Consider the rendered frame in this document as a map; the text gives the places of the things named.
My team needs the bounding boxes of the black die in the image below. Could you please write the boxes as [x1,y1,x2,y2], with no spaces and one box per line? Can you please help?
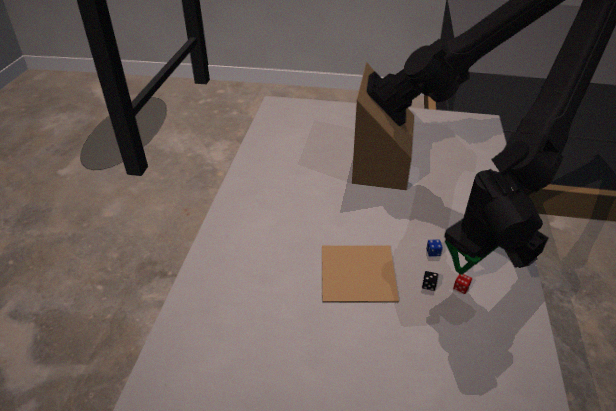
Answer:
[422,271,438,291]

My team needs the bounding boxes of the blue die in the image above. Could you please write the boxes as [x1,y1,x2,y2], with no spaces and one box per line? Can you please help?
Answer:
[426,240,442,257]

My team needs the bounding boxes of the red die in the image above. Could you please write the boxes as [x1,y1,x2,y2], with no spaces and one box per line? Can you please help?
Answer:
[453,274,472,294]

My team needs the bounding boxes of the tan flat mat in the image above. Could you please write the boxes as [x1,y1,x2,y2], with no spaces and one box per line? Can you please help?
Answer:
[322,245,399,303]

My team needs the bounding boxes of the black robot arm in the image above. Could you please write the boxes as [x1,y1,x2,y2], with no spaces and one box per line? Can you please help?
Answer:
[367,0,616,268]

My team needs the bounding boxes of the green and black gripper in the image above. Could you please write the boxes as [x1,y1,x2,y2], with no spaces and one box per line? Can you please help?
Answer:
[444,200,499,275]

